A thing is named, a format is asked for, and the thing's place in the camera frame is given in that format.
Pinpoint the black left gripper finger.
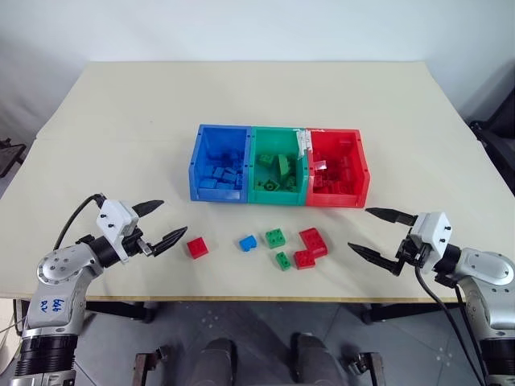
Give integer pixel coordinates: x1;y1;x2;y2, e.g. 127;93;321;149
150;226;189;257
132;199;166;220

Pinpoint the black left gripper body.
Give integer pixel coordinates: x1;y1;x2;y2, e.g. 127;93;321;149
122;227;156;259

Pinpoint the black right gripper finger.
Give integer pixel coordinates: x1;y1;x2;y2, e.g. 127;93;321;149
347;241;404;278
363;207;419;228

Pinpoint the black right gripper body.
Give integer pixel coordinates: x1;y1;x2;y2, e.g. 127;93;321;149
395;232;431;267

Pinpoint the square red toy brick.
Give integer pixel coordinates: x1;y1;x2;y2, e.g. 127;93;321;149
186;236;211;260

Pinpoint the red plastic bin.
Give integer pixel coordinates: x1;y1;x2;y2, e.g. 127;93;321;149
305;127;371;210

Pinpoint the large red toy brick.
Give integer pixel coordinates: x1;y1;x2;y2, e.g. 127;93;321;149
298;227;331;257

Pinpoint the blue plastic bin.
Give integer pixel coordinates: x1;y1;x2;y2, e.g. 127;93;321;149
188;123;253;203

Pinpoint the low red toy brick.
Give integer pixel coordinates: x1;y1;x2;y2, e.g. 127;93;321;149
293;248;319;270

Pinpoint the small blue toy brick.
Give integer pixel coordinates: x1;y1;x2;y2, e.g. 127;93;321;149
237;233;259;253

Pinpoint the square green toy brick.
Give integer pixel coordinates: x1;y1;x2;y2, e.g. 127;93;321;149
264;227;288;248

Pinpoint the white tape strip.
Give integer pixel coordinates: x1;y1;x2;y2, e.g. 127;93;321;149
295;129;313;157

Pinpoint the green plastic bin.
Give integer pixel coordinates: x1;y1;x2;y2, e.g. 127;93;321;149
246;125;311;207

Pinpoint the large sloped green brick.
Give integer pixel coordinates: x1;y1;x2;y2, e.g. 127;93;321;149
274;154;298;183

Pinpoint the dark rounded robot foot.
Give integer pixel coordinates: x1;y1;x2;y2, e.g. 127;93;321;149
290;332;336;386
198;337;237;386

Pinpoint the black office chair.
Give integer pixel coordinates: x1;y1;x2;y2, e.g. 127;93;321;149
468;60;515;191

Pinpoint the black equipment stand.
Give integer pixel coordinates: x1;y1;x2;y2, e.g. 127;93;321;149
0;138;27;179

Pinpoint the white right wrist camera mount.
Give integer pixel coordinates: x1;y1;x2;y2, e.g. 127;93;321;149
410;211;454;273

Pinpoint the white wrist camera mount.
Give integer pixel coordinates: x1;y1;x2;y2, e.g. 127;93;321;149
410;211;454;273
96;199;140;265

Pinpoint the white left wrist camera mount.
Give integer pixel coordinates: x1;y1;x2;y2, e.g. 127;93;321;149
96;199;140;265

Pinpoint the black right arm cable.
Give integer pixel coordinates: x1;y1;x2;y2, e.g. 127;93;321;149
414;264;491;386

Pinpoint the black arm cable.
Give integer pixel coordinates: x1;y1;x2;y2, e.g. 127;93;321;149
52;194;108;251
414;264;491;386

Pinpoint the black table frame bar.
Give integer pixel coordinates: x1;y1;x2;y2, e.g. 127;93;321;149
83;299;159;324
360;301;468;325

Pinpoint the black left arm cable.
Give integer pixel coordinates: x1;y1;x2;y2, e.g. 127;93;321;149
52;194;108;251

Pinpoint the brown metal floor bracket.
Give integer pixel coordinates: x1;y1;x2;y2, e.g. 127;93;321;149
135;344;172;386
347;351;384;386

